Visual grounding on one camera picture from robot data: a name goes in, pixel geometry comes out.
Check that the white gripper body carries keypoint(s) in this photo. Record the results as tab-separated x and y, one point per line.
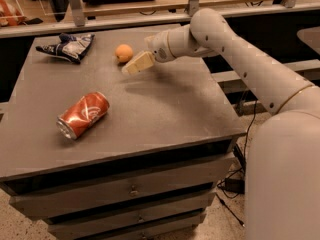
159	48

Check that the orange fruit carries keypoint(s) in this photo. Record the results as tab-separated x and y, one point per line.
124	53

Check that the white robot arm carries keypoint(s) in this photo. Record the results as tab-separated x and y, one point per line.
283	167

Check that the red coke can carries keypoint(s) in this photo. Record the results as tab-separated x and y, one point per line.
82	115

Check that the blue crumpled chip bag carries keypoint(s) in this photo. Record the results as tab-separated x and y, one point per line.
70	47

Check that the grey drawer cabinet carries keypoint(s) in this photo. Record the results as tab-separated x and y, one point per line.
171	113

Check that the orange white object on shelf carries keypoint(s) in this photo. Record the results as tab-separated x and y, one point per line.
9	15

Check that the black power adapter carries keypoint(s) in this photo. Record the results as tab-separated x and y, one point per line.
235	185

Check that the top drawer with knob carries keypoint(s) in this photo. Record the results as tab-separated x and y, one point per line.
90	194

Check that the drawer with knob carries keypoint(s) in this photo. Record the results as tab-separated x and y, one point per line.
148	230
90	194
133	215

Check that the bottom drawer with knob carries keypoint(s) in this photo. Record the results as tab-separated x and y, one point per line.
148	230

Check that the middle drawer with knob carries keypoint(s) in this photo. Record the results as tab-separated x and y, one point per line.
133	215

